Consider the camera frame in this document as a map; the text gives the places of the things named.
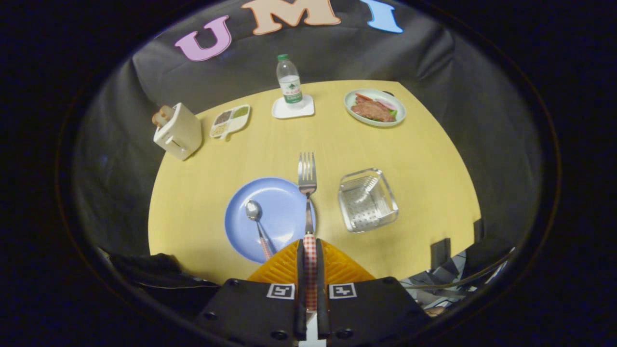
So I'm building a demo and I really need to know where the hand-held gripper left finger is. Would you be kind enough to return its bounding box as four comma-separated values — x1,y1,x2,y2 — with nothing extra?
195,239,309,347

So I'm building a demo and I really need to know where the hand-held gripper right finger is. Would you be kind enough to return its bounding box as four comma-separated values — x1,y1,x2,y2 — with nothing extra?
316,239,432,347

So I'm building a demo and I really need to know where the spoon with red checked handle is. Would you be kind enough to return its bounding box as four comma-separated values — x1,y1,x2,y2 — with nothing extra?
245,200,273,261

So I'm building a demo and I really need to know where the fork with red checked handle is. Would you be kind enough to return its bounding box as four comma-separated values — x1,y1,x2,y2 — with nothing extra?
297,152,319,311

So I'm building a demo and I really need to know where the blue round plate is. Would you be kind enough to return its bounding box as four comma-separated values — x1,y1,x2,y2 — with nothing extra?
224,177,317,264

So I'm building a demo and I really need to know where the person's black jacket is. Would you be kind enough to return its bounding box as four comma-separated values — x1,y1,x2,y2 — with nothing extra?
108,253,220,314

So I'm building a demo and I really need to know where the white square coaster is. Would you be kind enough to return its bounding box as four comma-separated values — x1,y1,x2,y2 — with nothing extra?
271,94,315,120

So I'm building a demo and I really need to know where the white divided seasoning dish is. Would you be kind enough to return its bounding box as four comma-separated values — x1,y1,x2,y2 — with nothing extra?
209,104,251,141

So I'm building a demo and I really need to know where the green plate with meat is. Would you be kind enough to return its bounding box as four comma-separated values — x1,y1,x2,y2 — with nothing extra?
344,88,407,127

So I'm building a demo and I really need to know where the white toaster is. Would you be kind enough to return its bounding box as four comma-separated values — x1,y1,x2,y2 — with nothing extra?
153,102,203,161

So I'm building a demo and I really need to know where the clear plastic water bottle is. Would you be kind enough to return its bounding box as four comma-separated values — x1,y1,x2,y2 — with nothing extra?
276,53,304,107

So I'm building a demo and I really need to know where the metal wire basket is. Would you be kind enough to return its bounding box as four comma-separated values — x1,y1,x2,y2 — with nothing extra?
338,168,399,234

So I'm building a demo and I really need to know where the dark thick cable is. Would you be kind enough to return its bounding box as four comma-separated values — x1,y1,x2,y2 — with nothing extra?
401,250,514,290

